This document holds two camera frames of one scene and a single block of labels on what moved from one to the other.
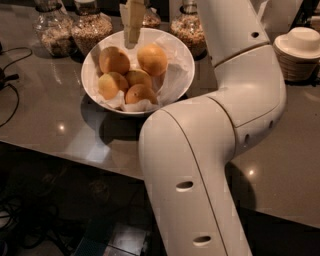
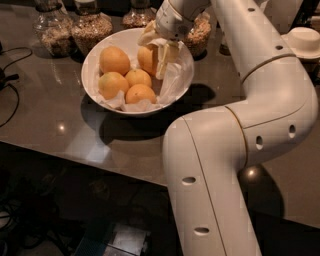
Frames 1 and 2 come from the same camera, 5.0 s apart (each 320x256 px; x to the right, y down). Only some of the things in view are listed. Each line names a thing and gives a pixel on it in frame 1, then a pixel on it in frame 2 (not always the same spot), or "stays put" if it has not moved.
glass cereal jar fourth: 188,27 stays put
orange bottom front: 139,92 stays put
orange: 153,59 stays put
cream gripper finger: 132,16 to 150,33
